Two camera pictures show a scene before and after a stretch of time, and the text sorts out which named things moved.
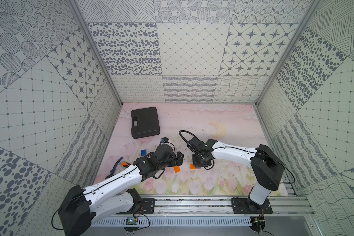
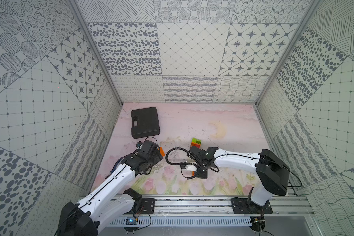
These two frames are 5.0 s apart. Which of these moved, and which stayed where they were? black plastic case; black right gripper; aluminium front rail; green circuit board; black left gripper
Moved: black right gripper; black left gripper
Stayed: aluminium front rail; green circuit board; black plastic case
